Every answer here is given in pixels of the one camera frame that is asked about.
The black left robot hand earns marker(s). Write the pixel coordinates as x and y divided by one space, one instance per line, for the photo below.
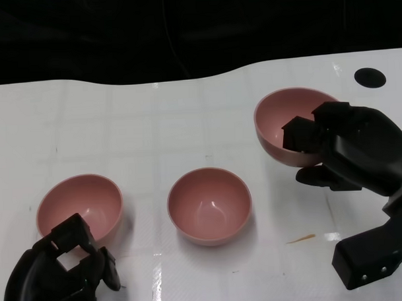
27 288

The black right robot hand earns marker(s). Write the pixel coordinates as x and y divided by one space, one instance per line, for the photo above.
363 151

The black round table grommet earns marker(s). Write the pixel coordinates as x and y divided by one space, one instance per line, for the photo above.
370 77

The black backdrop cloth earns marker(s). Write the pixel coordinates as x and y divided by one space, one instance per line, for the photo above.
84 35

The brown sliver on table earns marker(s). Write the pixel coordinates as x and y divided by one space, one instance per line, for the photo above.
301 239

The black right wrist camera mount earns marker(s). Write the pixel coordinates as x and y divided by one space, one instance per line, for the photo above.
366 260

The pink plastic bowl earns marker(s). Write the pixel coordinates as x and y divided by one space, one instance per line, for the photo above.
87 197
285 111
209 206

